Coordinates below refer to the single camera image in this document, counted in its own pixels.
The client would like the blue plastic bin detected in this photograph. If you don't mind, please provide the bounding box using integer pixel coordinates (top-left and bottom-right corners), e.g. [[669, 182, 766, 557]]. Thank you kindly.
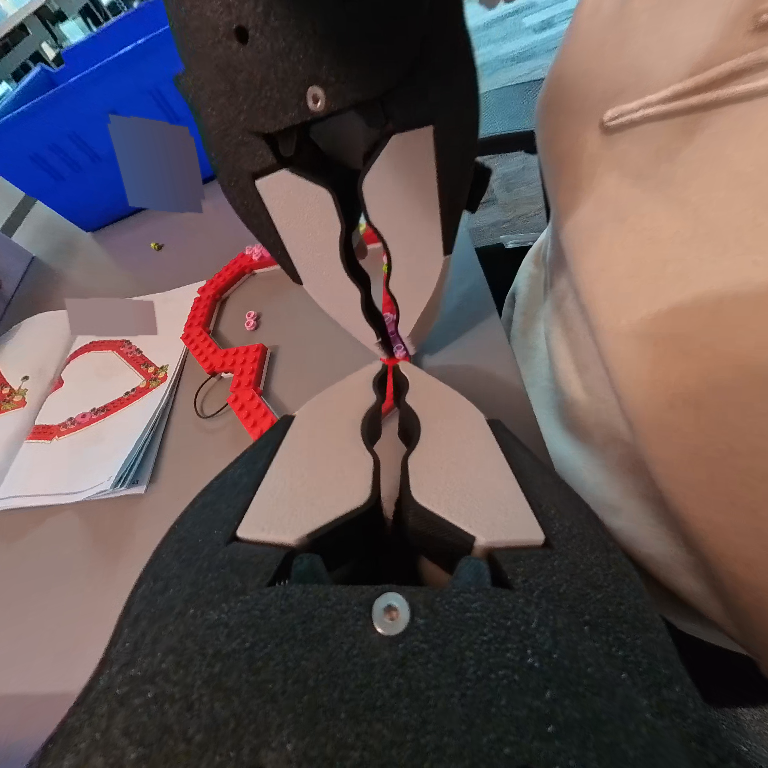
[[0, 0, 217, 234]]

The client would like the person's white undershirt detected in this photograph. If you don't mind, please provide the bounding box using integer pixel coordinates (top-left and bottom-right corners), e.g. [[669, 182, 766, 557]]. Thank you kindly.
[[503, 225, 751, 658]]

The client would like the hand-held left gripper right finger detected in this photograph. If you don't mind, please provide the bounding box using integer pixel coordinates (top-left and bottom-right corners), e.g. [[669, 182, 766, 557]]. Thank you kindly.
[[391, 362, 547, 557]]

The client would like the open instruction booklet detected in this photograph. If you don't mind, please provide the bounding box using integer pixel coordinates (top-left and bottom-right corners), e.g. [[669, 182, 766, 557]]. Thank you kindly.
[[0, 282, 208, 512]]

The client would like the group of pink flower studs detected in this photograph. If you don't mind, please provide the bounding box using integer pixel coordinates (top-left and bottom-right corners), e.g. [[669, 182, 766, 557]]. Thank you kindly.
[[247, 243, 412, 360]]

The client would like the grey desk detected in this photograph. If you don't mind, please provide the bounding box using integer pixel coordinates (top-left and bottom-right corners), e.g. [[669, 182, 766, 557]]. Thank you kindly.
[[0, 174, 544, 768]]

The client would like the dark cord loop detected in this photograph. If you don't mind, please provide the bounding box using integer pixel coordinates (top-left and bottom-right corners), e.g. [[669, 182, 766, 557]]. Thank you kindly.
[[195, 375, 235, 418]]

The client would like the red brick heart frame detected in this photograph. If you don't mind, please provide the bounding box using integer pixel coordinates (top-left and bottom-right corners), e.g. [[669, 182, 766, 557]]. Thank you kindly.
[[182, 225, 421, 439]]

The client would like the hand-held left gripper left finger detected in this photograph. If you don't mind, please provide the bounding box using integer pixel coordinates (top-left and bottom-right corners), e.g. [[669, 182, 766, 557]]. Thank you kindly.
[[235, 362, 391, 548]]

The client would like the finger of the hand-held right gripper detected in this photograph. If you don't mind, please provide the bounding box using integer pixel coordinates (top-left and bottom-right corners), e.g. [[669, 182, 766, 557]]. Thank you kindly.
[[254, 167, 388, 361], [359, 122, 457, 362]]

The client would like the person's beige sweatshirt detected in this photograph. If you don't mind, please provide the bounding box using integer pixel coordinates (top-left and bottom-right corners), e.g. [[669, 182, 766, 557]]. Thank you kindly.
[[534, 0, 768, 673]]

